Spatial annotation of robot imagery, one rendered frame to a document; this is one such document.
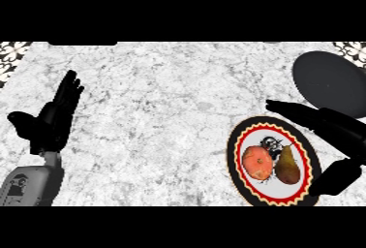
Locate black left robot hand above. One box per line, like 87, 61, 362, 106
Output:
6, 69, 86, 156

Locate orange squash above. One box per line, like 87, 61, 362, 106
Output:
241, 145, 275, 181

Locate brown green pear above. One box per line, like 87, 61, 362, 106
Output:
273, 143, 301, 185

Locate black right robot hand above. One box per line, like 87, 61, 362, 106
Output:
264, 99, 366, 197

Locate black red patterned plate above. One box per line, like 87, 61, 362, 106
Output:
226, 115, 323, 207

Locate dark grey pan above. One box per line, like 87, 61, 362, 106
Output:
292, 50, 366, 119

